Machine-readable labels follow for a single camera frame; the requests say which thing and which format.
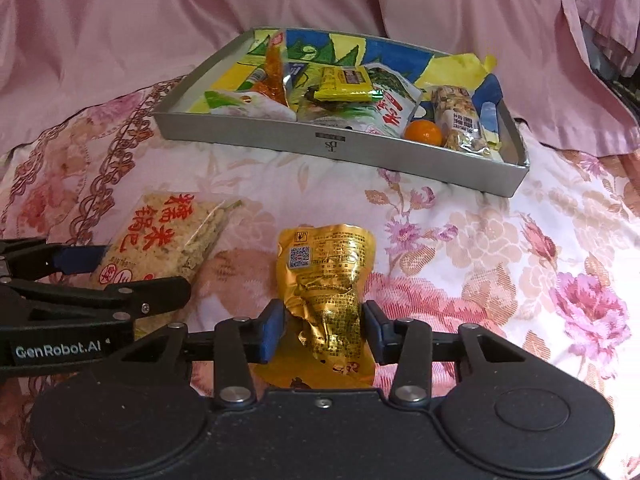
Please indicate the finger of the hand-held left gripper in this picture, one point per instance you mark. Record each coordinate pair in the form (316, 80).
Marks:
(145, 295)
(80, 258)

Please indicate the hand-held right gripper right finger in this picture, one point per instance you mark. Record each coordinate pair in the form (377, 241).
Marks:
(377, 332)

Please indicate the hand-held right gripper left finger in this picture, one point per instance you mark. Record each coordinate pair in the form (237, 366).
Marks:
(270, 332)

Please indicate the rice cracker packet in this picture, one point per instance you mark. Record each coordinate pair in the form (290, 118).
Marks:
(165, 230)

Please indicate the golden foil packet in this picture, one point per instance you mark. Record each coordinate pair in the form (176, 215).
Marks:
(322, 270)

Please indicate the grey shallow box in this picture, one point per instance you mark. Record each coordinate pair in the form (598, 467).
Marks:
(280, 135)

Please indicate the orange mandarin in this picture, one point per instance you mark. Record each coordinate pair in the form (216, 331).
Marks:
(422, 132)

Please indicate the white green pouch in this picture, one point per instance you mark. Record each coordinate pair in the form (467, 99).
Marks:
(395, 105)

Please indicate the clear nut bar packet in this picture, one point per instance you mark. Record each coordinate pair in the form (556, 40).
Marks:
(457, 115)

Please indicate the green stick packet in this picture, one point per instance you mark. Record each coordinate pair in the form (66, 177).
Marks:
(255, 79)

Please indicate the yellow packet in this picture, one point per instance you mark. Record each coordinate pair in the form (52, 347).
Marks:
(345, 82)

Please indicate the long blue white packet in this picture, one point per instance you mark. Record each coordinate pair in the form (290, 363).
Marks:
(299, 74)

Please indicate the orange snack packet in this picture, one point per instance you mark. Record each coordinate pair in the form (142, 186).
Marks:
(275, 67)

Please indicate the floral bed sheet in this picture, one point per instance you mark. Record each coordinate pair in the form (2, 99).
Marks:
(450, 240)

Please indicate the large pink sheet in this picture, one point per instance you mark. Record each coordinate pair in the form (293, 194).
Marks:
(125, 25)

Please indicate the pink window curtains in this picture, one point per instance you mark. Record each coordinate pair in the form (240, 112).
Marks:
(615, 0)

